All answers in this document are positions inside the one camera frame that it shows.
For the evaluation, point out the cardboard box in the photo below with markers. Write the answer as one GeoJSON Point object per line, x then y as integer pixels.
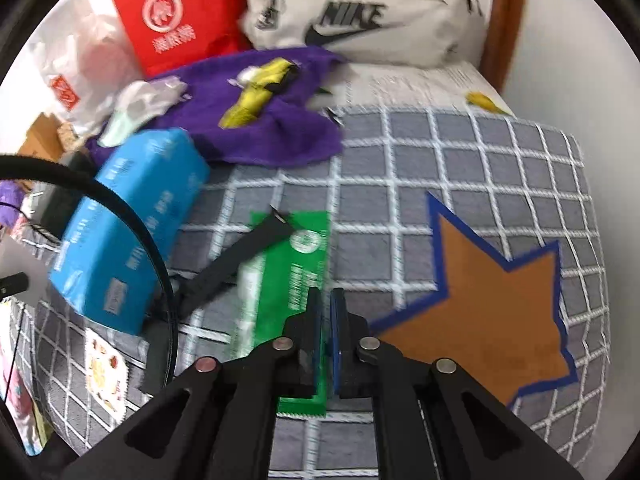
{"type": "Point", "coordinates": [48, 138]}

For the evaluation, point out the purple towel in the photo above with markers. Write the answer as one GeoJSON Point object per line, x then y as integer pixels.
{"type": "Point", "coordinates": [287, 133]}

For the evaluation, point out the blue tissue pack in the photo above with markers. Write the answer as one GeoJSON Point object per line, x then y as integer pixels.
{"type": "Point", "coordinates": [102, 270]}

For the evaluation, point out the pale green pouch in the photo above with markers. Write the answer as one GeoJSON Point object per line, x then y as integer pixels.
{"type": "Point", "coordinates": [138, 104]}

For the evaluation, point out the white Miniso plastic bag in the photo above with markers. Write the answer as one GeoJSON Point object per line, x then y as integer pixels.
{"type": "Point", "coordinates": [86, 60]}

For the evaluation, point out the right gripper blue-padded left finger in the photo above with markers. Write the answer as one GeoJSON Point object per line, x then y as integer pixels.
{"type": "Point", "coordinates": [216, 420]}

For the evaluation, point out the beige Nike bag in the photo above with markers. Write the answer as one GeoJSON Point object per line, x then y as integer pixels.
{"type": "Point", "coordinates": [421, 33]}

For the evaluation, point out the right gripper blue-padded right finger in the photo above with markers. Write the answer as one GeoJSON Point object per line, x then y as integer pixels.
{"type": "Point", "coordinates": [433, 420]}

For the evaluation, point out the white parrot print sheet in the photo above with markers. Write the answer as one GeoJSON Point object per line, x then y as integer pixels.
{"type": "Point", "coordinates": [442, 87]}

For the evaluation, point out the yellow black striped sock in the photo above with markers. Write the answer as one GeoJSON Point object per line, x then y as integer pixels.
{"type": "Point", "coordinates": [259, 85]}

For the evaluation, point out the red Haidilao paper bag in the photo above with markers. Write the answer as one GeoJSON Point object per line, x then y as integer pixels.
{"type": "Point", "coordinates": [167, 34]}

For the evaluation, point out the dark green tin box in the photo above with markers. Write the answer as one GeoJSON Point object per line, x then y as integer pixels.
{"type": "Point", "coordinates": [53, 206]}

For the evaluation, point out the green wet wipes packet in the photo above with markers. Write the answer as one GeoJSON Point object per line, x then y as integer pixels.
{"type": "Point", "coordinates": [287, 256]}

